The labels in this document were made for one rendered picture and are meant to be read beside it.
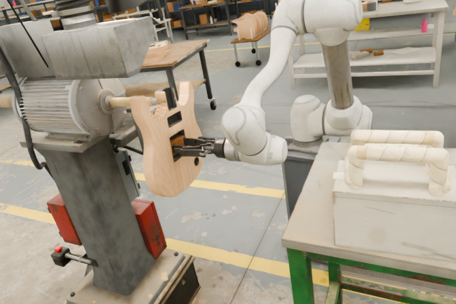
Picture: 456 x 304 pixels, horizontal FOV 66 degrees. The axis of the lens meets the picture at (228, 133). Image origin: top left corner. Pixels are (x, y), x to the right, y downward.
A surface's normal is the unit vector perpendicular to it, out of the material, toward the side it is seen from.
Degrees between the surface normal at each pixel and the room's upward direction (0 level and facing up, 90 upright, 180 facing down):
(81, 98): 76
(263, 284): 0
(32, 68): 90
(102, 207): 90
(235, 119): 48
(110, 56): 90
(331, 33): 121
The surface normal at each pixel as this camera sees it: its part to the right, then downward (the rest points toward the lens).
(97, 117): 0.85, 0.16
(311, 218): -0.16, -0.89
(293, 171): -0.52, 0.44
